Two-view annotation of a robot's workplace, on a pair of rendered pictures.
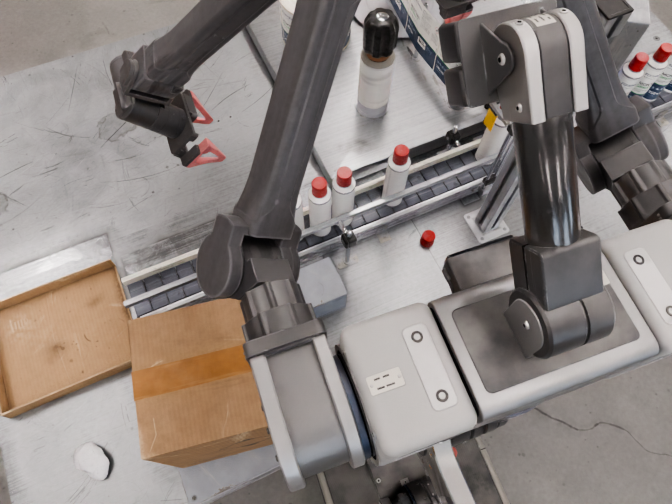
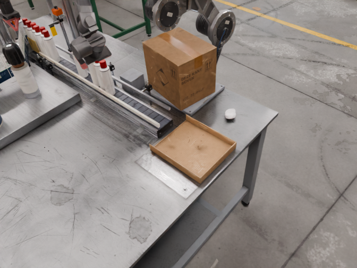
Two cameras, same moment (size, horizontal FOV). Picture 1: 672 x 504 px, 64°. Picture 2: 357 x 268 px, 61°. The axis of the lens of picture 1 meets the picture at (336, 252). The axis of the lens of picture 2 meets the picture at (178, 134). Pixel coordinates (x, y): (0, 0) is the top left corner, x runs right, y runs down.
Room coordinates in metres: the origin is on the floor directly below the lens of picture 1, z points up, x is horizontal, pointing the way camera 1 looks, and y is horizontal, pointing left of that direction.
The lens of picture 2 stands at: (0.68, 1.48, 1.88)
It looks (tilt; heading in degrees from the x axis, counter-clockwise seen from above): 45 degrees down; 251
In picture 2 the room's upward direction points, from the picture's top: 4 degrees counter-clockwise
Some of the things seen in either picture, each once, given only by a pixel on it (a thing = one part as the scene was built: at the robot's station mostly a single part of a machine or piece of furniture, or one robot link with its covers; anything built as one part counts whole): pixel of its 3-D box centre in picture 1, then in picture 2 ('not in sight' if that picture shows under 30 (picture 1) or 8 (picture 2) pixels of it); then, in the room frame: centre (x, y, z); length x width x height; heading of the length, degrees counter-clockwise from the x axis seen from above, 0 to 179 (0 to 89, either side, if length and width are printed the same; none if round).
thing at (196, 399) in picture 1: (233, 380); (179, 67); (0.20, 0.19, 0.99); 0.30 x 0.24 x 0.27; 106
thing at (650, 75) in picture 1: (644, 77); not in sight; (1.01, -0.78, 0.98); 0.05 x 0.05 x 0.20
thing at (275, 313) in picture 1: (279, 324); not in sight; (0.18, 0.06, 1.45); 0.09 x 0.08 x 0.12; 111
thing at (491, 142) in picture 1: (495, 133); (51, 46); (0.82, -0.38, 0.98); 0.05 x 0.05 x 0.20
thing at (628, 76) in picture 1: (621, 86); (22, 29); (0.98, -0.72, 0.98); 0.05 x 0.05 x 0.20
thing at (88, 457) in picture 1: (91, 461); (230, 113); (0.05, 0.49, 0.85); 0.08 x 0.07 x 0.04; 18
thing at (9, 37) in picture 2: not in sight; (11, 33); (1.03, -0.62, 1.01); 0.14 x 0.13 x 0.26; 116
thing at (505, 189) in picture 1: (531, 145); (69, 10); (0.65, -0.38, 1.16); 0.04 x 0.04 x 0.67; 26
